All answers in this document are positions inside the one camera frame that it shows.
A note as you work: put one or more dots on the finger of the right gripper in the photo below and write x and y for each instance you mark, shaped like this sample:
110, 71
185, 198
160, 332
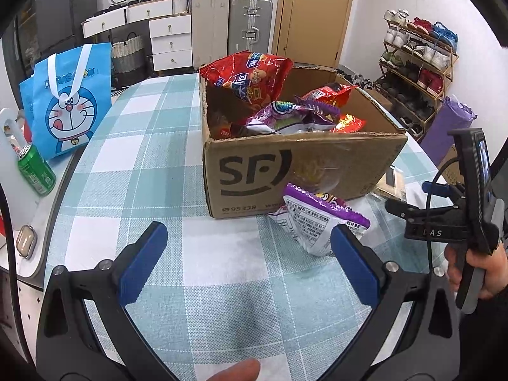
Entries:
445, 215
443, 190

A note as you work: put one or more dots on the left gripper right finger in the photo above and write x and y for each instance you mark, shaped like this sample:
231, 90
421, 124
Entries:
429, 344

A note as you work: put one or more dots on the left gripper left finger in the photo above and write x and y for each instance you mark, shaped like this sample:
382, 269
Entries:
67, 345

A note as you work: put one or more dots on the purple white snack bag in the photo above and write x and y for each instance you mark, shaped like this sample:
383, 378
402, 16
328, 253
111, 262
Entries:
309, 218

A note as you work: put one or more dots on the purple green snack bag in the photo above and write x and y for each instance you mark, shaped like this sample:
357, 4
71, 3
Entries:
281, 117

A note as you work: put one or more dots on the person's right hand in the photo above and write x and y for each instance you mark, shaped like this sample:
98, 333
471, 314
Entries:
495, 267

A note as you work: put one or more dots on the person's left hand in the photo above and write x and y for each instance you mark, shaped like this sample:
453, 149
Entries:
247, 370

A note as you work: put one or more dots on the cardboard box on floor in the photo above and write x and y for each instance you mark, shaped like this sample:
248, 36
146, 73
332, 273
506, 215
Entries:
452, 173

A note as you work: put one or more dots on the purple rolled mat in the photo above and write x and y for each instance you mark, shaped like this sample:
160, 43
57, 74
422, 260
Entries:
452, 115

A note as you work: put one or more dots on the small earbud case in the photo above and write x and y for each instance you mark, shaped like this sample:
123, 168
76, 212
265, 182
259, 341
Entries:
26, 241

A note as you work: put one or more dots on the shoe rack with shoes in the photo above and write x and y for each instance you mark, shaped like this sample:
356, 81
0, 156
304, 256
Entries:
417, 67

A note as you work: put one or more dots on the teal plaid tablecloth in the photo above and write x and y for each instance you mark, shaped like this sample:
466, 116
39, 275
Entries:
223, 290

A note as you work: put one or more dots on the green soda can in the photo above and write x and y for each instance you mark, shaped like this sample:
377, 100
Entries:
36, 170

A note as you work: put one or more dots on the brown SF cardboard box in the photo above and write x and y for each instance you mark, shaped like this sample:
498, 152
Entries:
246, 176

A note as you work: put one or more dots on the red snack bag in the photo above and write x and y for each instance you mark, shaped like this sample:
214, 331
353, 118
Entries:
255, 78

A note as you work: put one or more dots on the wooden door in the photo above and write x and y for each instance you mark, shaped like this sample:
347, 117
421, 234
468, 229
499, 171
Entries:
311, 31

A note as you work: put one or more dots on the blue Doraemon gift bag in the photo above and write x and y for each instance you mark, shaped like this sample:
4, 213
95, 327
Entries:
67, 97

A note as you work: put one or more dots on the silver suitcase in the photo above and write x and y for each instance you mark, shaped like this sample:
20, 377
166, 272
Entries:
249, 25

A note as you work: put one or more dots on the woven laundry basket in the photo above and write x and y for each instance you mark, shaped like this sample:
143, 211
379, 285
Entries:
129, 62

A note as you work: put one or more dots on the beige suitcase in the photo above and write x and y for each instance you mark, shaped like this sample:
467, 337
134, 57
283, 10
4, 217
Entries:
209, 30

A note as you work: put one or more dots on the black refrigerator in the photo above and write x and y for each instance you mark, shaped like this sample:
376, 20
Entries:
39, 29

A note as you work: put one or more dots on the white drawer desk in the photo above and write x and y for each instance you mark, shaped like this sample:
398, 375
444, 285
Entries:
169, 29

